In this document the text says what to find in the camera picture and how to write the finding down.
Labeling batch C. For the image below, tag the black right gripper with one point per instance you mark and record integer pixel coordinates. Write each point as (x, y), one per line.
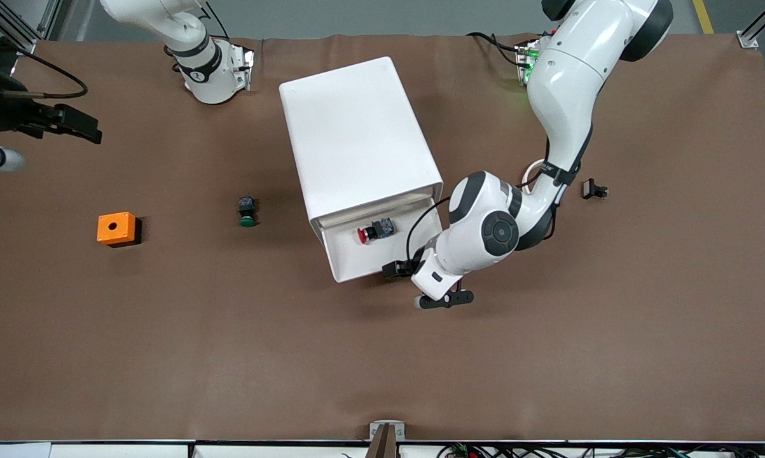
(8, 109)

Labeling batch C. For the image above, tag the white drawer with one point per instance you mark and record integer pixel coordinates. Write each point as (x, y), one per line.
(357, 261)

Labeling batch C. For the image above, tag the red mushroom push button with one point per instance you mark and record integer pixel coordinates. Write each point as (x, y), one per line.
(372, 232)

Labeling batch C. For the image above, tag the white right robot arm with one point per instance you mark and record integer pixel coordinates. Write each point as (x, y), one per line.
(191, 51)

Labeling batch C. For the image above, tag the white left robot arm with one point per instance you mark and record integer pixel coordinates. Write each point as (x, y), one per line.
(490, 232)

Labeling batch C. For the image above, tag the white drawer cabinet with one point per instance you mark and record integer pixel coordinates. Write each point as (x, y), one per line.
(357, 127)

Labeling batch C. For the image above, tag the green mushroom push button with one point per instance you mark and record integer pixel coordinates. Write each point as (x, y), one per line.
(247, 221)

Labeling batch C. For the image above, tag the brown table cover sheet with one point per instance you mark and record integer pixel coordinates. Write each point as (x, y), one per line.
(229, 356)

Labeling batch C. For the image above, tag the small black component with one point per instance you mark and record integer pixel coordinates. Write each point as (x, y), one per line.
(591, 189)

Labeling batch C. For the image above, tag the aluminium frame profile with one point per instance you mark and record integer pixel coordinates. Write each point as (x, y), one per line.
(764, 20)
(23, 43)

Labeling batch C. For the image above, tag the orange button enclosure box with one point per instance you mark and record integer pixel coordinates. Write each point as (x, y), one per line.
(115, 229)

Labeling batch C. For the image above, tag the metal bracket with post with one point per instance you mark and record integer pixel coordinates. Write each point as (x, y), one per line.
(386, 432)

